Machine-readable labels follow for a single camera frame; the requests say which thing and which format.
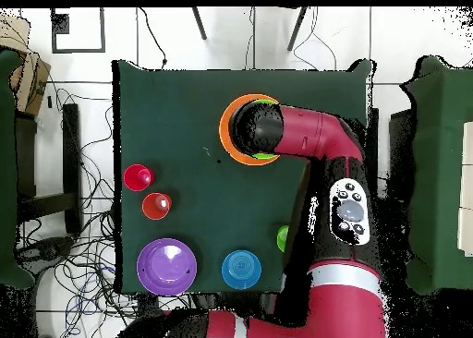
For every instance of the green bowl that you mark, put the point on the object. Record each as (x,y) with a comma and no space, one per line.
(264,156)

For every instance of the orange bowl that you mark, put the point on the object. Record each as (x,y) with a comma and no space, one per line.
(224,131)

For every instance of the small blue bowl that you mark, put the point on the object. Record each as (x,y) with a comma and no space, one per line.
(241,269)

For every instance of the purple bowl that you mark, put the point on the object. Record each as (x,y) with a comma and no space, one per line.
(166,267)

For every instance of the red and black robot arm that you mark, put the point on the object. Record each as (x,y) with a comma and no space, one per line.
(332,304)

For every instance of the plain green cup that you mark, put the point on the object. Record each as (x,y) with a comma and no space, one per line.
(282,238)

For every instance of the orange cup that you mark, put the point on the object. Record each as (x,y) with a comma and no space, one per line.
(153,207)

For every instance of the dark green table cloth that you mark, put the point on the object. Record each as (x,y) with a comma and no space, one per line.
(166,112)

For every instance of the red cup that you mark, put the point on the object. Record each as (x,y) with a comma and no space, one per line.
(133,177)

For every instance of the black power adapter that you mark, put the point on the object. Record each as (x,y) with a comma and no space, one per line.
(147,304)

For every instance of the black tripod leg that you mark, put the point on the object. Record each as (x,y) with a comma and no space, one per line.
(298,27)
(199,24)

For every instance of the green cloth covered side table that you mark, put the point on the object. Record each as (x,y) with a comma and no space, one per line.
(436,168)
(7,168)

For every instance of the grey base with knob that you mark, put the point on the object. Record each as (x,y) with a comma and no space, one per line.
(48,251)

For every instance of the cardboard box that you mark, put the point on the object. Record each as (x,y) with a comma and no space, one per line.
(31,83)

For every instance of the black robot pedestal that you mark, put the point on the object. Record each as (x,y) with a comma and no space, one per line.
(229,301)

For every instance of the black stand frame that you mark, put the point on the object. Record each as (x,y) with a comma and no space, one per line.
(401,149)
(72,149)

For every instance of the black square floor frame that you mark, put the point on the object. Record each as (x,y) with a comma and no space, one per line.
(61,24)

